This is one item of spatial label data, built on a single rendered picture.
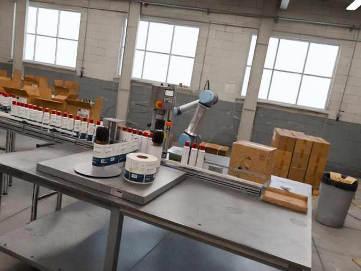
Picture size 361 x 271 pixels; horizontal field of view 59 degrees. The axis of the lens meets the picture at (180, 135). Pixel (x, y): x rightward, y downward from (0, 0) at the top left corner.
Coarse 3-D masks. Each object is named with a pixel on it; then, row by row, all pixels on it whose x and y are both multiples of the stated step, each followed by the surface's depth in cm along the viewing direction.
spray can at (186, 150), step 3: (186, 141) 251; (186, 144) 250; (183, 147) 252; (186, 147) 250; (189, 147) 251; (183, 150) 251; (186, 150) 250; (189, 150) 252; (183, 153) 251; (186, 153) 251; (183, 156) 251; (186, 156) 251; (183, 159) 252; (186, 159) 252; (183, 162) 252; (186, 162) 253
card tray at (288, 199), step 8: (272, 192) 241; (280, 192) 241; (288, 192) 238; (264, 200) 220; (272, 200) 218; (280, 200) 216; (288, 200) 230; (296, 200) 232; (304, 200) 235; (296, 208) 213; (304, 208) 211
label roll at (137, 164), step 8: (128, 160) 202; (136, 160) 198; (144, 160) 200; (152, 160) 204; (128, 168) 202; (136, 168) 199; (144, 168) 199; (152, 168) 203; (128, 176) 202; (136, 176) 200; (144, 176) 200; (152, 176) 205
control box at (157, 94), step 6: (156, 90) 256; (162, 90) 258; (174, 90) 264; (150, 96) 264; (156, 96) 257; (162, 96) 259; (168, 96) 262; (150, 102) 263; (156, 102) 257; (162, 102) 260; (156, 108) 258; (162, 108) 261; (168, 108) 264
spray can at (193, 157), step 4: (196, 144) 247; (192, 148) 248; (196, 148) 249; (192, 152) 248; (196, 152) 248; (192, 156) 248; (196, 156) 250; (192, 160) 249; (192, 164) 249; (188, 168) 251
